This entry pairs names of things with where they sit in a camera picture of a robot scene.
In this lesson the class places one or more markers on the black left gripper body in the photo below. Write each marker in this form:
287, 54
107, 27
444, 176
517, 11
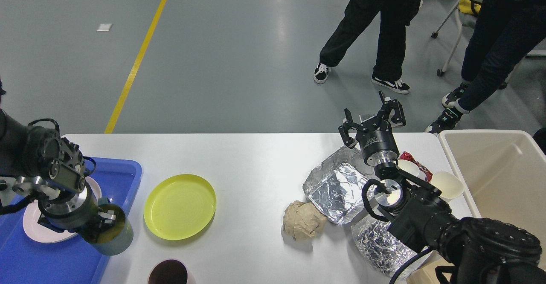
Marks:
69, 211

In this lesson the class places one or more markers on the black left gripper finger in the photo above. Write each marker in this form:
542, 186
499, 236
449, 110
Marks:
92, 232
106, 211

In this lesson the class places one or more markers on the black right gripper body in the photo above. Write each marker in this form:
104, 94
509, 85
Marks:
377, 142

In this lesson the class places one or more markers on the green yellow mug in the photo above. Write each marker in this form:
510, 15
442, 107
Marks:
118, 237

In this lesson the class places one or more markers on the yellow plate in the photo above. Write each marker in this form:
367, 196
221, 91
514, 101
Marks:
180, 207

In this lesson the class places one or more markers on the pink brown cup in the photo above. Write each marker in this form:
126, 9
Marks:
170, 271

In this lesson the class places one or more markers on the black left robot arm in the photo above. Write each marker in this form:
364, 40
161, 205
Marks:
51, 171

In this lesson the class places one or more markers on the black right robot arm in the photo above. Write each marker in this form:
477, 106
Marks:
478, 250

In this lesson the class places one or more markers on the red snack wrapper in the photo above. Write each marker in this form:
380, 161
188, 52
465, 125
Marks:
426, 174

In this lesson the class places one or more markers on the pink plate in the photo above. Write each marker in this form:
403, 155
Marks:
32, 224

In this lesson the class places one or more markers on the white paper cup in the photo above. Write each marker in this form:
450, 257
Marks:
409, 167

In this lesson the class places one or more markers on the aluminium foil tray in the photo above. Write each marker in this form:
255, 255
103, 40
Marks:
335, 185

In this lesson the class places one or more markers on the blue plastic tray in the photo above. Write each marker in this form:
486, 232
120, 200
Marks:
24, 261

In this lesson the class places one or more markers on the white paper bowl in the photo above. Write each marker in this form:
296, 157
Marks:
450, 186

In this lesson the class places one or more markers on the crumpled brown paper ball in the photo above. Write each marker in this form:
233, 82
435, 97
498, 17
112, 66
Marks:
302, 221

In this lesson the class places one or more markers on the crumpled aluminium foil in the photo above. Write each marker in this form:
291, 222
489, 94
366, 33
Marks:
380, 249

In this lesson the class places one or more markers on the beige plastic bin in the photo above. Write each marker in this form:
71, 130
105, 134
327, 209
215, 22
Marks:
505, 175

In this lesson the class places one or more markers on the yellow bag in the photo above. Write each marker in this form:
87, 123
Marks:
469, 7

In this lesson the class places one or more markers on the person in dark jeans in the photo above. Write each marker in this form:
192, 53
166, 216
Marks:
505, 31

